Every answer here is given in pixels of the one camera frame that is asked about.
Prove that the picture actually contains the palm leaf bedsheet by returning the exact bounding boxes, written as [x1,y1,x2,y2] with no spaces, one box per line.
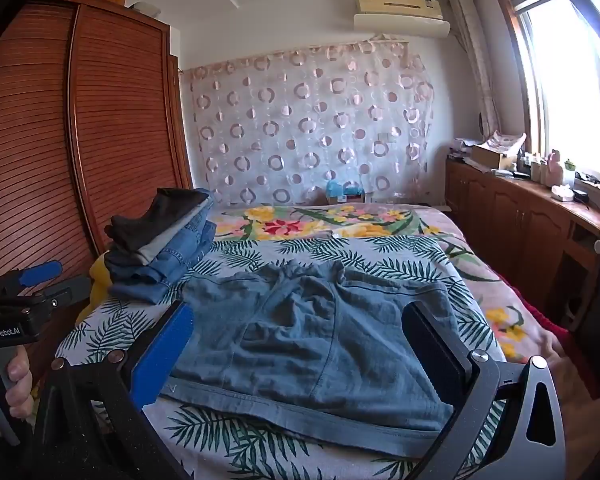
[55,232,507,480]

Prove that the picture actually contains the wooden slatted wardrobe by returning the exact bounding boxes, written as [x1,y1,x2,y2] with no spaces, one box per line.
[0,0,196,381]

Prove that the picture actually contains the beige window curtain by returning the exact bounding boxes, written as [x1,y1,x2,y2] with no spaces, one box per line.
[447,0,504,136]

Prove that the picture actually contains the white printed bag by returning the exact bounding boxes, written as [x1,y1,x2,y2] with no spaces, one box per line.
[484,129,529,152]

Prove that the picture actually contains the blue plastic bag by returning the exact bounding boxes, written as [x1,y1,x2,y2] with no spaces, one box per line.
[325,180,349,206]

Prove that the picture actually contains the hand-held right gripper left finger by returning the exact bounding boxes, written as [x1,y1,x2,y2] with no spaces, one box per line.
[30,301,196,480]

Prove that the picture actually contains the small colourful box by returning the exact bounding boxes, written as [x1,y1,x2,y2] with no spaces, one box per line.
[343,182,369,205]

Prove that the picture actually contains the red cloth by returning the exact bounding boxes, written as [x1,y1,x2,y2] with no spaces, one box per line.
[497,271,600,393]

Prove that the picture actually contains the blue-grey pants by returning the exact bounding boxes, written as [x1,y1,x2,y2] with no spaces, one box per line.
[160,260,476,459]

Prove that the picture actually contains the sheer circle-patterned curtain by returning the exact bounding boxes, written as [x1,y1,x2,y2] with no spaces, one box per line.
[180,35,437,207]

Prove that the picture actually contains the wooden side cabinet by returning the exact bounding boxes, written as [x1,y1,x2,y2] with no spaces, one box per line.
[445,157,600,356]

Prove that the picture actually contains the folded grey pants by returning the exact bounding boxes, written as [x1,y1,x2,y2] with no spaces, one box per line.
[132,195,216,266]

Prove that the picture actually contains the window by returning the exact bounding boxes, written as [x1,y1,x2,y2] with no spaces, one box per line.
[497,0,600,186]

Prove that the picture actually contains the cardboard box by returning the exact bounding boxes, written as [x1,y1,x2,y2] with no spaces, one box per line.
[472,142,519,171]

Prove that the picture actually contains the yellow cloth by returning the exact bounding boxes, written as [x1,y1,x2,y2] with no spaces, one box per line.
[75,255,114,326]

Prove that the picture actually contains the floral blanket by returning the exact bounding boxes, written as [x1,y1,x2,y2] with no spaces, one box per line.
[207,204,600,396]

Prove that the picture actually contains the folded blue jeans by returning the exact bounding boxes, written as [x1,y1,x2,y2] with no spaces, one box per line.
[107,255,201,306]

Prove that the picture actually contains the person's left hand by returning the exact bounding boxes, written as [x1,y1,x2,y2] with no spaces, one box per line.
[0,347,34,442]

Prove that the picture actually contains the wall air conditioner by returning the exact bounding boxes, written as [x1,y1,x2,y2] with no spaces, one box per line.
[352,0,452,39]

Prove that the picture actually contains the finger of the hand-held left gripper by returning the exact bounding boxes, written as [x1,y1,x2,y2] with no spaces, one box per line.
[0,260,64,293]
[10,275,92,313]

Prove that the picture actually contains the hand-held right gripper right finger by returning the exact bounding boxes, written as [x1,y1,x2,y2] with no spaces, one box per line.
[402,301,567,480]

